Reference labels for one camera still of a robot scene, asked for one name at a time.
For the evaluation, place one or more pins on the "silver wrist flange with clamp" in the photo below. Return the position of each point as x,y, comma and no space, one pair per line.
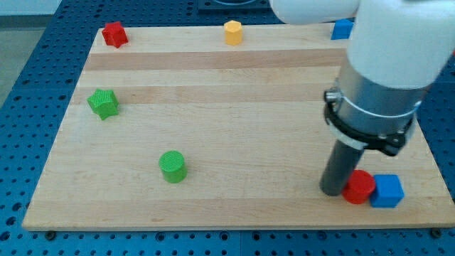
366,115

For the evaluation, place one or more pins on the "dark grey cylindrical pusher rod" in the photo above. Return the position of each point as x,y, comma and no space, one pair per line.
340,166

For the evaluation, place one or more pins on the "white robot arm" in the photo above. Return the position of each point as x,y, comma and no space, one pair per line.
396,51

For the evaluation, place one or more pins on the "red cylinder block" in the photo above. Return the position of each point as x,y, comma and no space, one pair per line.
359,187

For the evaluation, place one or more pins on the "blue cube block near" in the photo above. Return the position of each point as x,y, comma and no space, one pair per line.
388,191

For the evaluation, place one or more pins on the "blue cube block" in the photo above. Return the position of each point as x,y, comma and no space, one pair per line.
342,29
388,191

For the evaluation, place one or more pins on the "blue cube block far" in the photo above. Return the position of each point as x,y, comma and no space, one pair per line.
342,29

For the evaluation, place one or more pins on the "wooden board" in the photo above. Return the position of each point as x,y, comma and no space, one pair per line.
248,120

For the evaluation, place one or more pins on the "yellow hexagon block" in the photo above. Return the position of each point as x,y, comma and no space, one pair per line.
233,32

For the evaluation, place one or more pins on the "green cylinder block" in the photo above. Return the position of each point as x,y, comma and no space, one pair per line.
173,166

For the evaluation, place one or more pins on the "green star block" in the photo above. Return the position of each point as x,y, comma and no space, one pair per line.
104,103

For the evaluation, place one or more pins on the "red star block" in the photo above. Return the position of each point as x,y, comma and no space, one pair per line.
114,34

